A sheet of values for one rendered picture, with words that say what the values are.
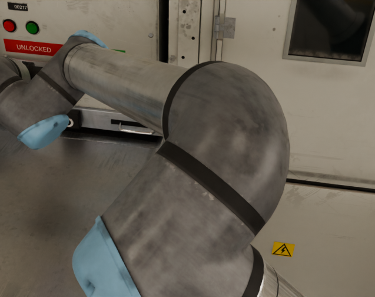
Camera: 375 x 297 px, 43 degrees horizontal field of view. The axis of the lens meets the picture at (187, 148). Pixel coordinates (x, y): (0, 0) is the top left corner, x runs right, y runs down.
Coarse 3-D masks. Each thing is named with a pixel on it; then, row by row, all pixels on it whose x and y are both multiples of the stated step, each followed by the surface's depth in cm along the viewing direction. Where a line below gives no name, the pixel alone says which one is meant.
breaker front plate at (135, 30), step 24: (0, 0) 117; (24, 0) 116; (48, 0) 115; (72, 0) 114; (96, 0) 113; (120, 0) 112; (144, 0) 111; (0, 24) 121; (24, 24) 120; (48, 24) 119; (72, 24) 118; (96, 24) 117; (120, 24) 116; (144, 24) 115; (0, 48) 125; (120, 48) 119; (144, 48) 118
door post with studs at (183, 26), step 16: (176, 0) 106; (192, 0) 105; (176, 16) 108; (192, 16) 107; (176, 32) 110; (192, 32) 109; (176, 48) 113; (192, 48) 111; (176, 64) 115; (192, 64) 114
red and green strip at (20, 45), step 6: (6, 42) 123; (12, 42) 123; (18, 42) 123; (24, 42) 123; (30, 42) 122; (36, 42) 122; (42, 42) 122; (6, 48) 124; (12, 48) 124; (18, 48) 124; (24, 48) 124; (30, 48) 123; (36, 48) 123; (42, 48) 123; (48, 48) 122; (54, 48) 122; (42, 54) 124; (48, 54) 123; (54, 54) 123
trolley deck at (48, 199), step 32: (0, 160) 124; (32, 160) 124; (64, 160) 124; (96, 160) 125; (128, 160) 125; (0, 192) 114; (32, 192) 114; (64, 192) 114; (96, 192) 115; (0, 224) 105; (32, 224) 106; (64, 224) 106; (0, 256) 98; (32, 256) 98; (64, 256) 99; (0, 288) 92; (32, 288) 92; (64, 288) 92
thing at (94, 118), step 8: (88, 112) 130; (96, 112) 130; (104, 112) 130; (112, 112) 129; (88, 120) 132; (96, 120) 132; (104, 120) 131; (112, 120) 131; (120, 120) 131; (128, 120) 130; (104, 128) 133; (112, 128) 132; (128, 128) 132; (136, 128) 131; (144, 128) 131
